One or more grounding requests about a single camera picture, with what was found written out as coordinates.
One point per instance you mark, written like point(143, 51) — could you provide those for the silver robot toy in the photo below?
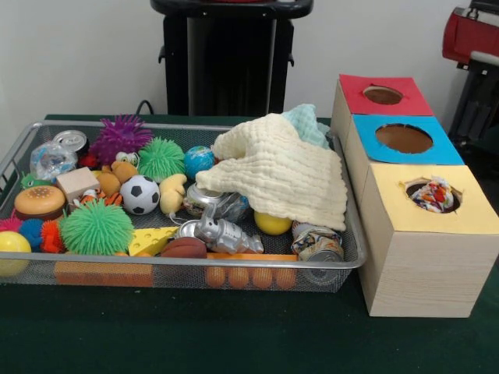
point(226, 233)

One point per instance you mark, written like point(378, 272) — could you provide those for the toy hamburger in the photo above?
point(39, 202)

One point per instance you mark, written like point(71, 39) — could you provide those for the cream waffle cloth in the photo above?
point(280, 171)

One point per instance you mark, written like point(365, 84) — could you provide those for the yellow cheese wedge toy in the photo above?
point(150, 239)

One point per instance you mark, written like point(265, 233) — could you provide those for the multicolour confetti print cloth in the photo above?
point(432, 195)

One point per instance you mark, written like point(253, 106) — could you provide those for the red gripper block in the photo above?
point(464, 35)

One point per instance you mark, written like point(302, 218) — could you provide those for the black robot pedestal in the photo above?
point(234, 58)

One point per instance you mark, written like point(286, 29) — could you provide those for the black white soccer ball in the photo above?
point(140, 195)

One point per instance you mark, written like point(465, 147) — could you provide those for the yellow plush toy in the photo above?
point(173, 192)

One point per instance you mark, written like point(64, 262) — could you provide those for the mint green waffle cloth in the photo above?
point(308, 124)

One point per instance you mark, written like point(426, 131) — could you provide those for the wooden box with three holes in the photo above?
point(421, 272)

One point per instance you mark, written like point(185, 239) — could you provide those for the shallow grey mesh bin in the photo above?
point(179, 278)

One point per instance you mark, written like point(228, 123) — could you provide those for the green spiky rubber ball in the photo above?
point(161, 157)
point(97, 230)

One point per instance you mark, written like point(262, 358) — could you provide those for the plain wooden cube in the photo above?
point(78, 184)

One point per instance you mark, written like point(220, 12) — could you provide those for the purple spiky rubber ball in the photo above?
point(121, 134)

